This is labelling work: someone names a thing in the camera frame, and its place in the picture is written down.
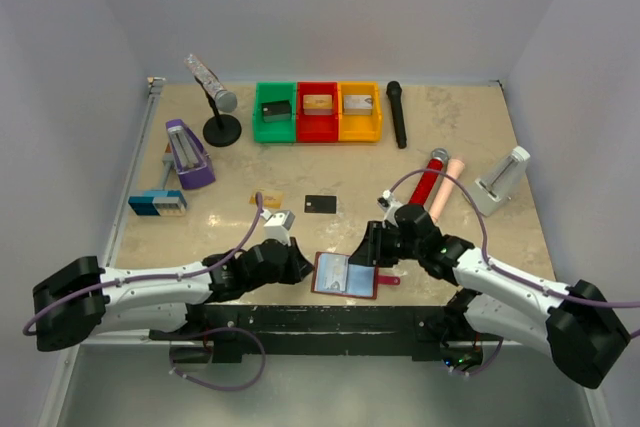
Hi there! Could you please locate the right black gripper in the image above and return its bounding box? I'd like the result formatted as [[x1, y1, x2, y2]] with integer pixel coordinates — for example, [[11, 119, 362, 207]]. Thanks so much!
[[347, 220, 424, 267]]

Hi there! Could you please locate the red leather card holder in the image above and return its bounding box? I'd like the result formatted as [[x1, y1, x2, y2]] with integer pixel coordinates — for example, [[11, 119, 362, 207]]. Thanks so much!
[[311, 252, 401, 300]]

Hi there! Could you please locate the black card from holder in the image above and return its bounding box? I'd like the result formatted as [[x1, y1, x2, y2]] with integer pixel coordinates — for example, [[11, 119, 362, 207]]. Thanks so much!
[[304, 195, 337, 214]]

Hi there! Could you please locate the tan card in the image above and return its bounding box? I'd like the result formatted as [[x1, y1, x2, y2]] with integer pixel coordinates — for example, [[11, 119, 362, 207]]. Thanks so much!
[[249, 189, 285, 209], [302, 94, 333, 116]]

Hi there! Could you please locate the silver card from holder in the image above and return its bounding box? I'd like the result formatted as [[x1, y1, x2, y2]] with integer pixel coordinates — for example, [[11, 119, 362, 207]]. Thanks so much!
[[315, 253, 349, 293]]

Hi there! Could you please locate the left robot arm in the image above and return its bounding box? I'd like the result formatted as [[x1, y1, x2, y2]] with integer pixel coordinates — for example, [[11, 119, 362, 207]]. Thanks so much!
[[25, 239, 313, 352]]

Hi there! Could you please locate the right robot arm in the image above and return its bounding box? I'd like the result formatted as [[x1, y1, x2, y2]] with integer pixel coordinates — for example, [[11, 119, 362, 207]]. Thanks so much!
[[349, 204, 631, 389]]

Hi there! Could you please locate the silver card in yellow bin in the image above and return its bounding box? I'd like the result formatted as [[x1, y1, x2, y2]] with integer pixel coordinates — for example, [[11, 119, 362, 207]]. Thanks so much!
[[343, 94, 374, 116]]

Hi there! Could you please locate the tan card in red bin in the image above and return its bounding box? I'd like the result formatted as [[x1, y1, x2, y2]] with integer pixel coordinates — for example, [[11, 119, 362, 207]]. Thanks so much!
[[302, 94, 333, 116]]

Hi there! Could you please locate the black card in green bin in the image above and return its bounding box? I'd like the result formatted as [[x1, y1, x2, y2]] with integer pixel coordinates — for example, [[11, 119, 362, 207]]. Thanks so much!
[[261, 100, 292, 123]]

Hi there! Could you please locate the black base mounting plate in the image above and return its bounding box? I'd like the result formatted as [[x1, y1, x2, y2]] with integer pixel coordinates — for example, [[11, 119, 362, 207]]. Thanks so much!
[[149, 303, 506, 364]]

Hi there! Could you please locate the red microphone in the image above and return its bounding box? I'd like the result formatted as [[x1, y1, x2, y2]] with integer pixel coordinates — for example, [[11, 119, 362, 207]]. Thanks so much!
[[409, 148, 449, 205]]

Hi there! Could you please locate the pink microphone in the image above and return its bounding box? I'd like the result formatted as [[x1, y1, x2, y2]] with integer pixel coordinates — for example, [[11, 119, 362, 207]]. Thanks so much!
[[429, 158, 465, 223]]

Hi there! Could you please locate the yellow plastic bin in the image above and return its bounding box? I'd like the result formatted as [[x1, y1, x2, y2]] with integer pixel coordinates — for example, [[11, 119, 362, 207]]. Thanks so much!
[[338, 81, 383, 143]]

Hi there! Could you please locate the red plastic bin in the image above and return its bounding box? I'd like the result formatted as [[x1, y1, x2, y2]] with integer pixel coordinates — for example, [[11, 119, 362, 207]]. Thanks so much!
[[296, 81, 341, 143]]

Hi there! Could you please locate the white metronome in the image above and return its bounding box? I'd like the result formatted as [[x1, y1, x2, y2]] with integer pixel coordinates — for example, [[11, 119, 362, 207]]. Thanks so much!
[[469, 146, 530, 217]]

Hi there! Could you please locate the green plastic bin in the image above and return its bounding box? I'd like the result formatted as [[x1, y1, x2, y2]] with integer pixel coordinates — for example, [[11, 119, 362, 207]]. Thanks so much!
[[252, 82, 297, 143]]

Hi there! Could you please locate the blue grey block toy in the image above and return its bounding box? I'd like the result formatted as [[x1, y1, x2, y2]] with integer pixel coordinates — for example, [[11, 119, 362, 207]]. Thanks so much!
[[127, 143, 190, 221]]

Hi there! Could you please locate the black microphone stand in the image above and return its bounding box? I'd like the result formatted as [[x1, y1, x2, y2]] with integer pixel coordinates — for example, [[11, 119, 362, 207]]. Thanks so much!
[[195, 78, 242, 147]]

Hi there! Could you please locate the black microphone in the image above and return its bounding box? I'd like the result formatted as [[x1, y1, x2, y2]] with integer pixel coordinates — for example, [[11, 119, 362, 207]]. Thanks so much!
[[386, 81, 407, 149]]

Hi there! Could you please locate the glitter silver microphone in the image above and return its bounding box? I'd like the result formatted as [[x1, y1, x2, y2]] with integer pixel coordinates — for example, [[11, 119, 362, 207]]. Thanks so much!
[[184, 54, 237, 113]]

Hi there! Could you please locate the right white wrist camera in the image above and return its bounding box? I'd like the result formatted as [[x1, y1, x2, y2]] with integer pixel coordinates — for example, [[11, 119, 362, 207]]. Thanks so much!
[[377, 190, 403, 225]]

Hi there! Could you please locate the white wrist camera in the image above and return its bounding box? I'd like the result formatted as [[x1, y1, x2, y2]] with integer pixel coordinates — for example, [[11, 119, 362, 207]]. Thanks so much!
[[377, 190, 403, 225], [261, 209, 295, 246]]

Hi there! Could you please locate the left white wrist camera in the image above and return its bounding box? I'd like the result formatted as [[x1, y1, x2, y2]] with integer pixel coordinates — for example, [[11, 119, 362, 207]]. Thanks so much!
[[261, 209, 295, 246]]

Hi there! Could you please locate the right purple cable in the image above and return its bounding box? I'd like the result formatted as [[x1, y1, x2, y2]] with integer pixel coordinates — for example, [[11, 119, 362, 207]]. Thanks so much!
[[387, 169, 640, 338]]

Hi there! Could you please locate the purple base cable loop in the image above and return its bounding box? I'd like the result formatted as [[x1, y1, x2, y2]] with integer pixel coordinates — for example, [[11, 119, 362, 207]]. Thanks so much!
[[168, 326, 267, 392]]

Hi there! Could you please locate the aluminium frame rail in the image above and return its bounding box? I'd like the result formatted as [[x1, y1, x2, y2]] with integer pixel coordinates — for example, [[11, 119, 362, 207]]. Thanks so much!
[[37, 77, 167, 427]]

